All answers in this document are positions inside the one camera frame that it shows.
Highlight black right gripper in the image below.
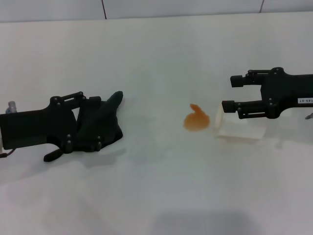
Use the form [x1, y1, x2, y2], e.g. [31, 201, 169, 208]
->
[221, 67, 313, 120]

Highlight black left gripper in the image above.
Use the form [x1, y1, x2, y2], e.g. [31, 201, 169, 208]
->
[0, 91, 103, 154]

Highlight dark cloth rag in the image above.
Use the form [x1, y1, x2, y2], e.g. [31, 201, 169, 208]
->
[43, 91, 124, 163]

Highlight white paper cup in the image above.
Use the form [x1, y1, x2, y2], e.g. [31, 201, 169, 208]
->
[214, 101, 266, 145]

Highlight orange liquid stain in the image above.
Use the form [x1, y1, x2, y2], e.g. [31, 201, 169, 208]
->
[182, 103, 211, 133]

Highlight thin dark cable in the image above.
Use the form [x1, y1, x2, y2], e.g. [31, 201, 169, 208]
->
[0, 148, 15, 159]

